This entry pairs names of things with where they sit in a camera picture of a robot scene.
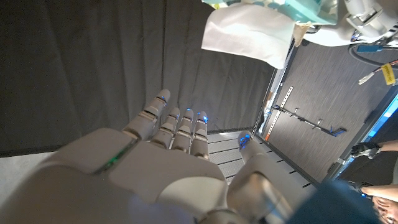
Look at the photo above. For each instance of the white perforated shelf rail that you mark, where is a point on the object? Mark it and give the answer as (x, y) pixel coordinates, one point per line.
(280, 112)

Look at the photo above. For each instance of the black metal rack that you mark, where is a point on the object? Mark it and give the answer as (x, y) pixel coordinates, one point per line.
(308, 122)

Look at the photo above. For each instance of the white tissue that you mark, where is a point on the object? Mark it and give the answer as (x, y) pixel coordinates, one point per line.
(248, 34)

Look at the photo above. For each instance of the person hand black glove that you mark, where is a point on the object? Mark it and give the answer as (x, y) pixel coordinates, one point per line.
(365, 150)

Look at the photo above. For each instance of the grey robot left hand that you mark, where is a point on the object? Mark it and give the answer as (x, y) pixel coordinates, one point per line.
(363, 18)

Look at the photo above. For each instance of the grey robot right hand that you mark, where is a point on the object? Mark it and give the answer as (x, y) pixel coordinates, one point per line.
(149, 174)

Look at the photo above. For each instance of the person bare forearm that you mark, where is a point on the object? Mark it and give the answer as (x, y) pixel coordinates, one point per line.
(389, 146)
(381, 190)

